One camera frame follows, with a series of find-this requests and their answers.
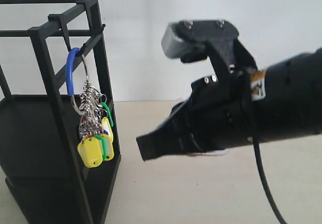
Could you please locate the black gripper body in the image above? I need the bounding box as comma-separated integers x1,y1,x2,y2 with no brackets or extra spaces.
187,74,254,155

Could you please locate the key ring with colourful tags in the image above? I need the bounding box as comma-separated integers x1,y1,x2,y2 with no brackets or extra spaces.
65,47,114,168

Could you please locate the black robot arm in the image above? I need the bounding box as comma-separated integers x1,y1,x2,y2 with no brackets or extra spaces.
136,49,321,161

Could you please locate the black metal shelf rack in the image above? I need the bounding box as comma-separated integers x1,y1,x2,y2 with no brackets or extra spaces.
1,0,121,223

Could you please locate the black rear rack hook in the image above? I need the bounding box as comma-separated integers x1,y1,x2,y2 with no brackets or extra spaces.
76,0,106,35

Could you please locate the black rack hook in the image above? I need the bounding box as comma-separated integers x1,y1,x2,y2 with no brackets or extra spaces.
76,0,106,35
48,14,71,52

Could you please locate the black front rack hook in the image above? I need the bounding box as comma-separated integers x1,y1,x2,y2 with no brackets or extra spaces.
48,14,71,52

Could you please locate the black cable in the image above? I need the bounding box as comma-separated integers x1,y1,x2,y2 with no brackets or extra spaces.
248,67,289,224

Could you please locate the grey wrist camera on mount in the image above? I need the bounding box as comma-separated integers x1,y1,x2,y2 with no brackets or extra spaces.
161,19,258,81

